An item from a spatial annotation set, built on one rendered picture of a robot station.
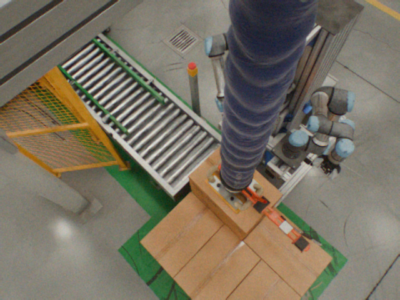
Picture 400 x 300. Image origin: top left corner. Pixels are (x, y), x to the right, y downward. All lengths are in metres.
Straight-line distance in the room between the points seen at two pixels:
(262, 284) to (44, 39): 2.53
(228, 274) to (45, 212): 2.02
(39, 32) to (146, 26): 4.22
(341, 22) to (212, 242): 1.84
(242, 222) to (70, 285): 1.88
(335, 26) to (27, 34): 1.56
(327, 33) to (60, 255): 3.02
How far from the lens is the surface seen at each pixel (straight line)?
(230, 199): 2.35
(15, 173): 2.51
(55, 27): 0.41
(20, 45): 0.41
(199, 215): 2.78
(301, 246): 2.25
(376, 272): 3.60
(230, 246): 2.74
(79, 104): 2.44
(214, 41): 2.27
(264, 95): 1.08
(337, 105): 2.04
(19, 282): 3.76
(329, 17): 1.84
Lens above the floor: 3.27
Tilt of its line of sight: 67 degrees down
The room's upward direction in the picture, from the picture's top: 6 degrees counter-clockwise
